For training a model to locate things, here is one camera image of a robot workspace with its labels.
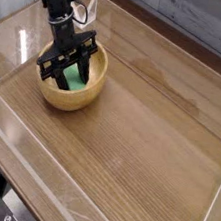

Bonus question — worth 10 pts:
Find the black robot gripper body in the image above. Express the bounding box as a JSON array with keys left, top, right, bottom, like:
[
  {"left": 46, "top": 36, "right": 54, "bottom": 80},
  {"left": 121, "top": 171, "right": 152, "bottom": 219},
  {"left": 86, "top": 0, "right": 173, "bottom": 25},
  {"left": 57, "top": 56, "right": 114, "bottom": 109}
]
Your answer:
[{"left": 32, "top": 12, "right": 103, "bottom": 89}]

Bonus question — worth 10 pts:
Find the brown wooden bowl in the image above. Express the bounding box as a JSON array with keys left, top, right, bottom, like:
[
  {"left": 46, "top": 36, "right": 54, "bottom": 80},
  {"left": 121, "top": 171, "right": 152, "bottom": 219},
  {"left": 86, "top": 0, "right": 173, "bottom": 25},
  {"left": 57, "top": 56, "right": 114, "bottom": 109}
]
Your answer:
[{"left": 36, "top": 42, "right": 109, "bottom": 111}]

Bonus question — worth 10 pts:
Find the clear acrylic tray wall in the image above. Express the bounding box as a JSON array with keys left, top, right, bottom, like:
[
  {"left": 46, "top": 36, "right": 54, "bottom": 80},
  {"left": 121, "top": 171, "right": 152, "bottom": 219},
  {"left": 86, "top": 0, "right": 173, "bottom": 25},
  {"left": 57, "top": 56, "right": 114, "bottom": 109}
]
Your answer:
[{"left": 0, "top": 94, "right": 110, "bottom": 221}]

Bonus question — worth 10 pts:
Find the green rectangular block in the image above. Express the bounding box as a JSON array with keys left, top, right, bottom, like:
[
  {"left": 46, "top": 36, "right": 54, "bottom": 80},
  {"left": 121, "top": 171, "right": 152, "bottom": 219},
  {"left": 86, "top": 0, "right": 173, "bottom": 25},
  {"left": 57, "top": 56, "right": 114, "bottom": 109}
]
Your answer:
[{"left": 63, "top": 63, "right": 86, "bottom": 91}]

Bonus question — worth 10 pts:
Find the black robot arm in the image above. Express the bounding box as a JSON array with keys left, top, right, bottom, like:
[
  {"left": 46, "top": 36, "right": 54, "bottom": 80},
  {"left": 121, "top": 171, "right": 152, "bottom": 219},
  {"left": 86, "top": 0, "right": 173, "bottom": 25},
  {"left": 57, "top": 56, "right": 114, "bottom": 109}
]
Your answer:
[{"left": 37, "top": 0, "right": 98, "bottom": 91}]

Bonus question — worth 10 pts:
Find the clear acrylic corner bracket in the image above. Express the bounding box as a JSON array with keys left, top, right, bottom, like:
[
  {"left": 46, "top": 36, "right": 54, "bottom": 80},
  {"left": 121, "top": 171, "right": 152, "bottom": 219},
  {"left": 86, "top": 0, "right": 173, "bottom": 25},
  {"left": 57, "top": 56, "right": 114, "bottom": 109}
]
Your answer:
[{"left": 71, "top": 0, "right": 98, "bottom": 29}]

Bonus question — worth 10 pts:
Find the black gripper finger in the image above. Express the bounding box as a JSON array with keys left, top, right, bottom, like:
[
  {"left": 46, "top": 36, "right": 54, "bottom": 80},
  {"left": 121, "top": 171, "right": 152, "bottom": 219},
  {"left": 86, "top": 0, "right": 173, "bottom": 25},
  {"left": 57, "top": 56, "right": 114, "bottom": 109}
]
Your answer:
[
  {"left": 77, "top": 54, "right": 90, "bottom": 84},
  {"left": 54, "top": 69, "right": 70, "bottom": 91}
]

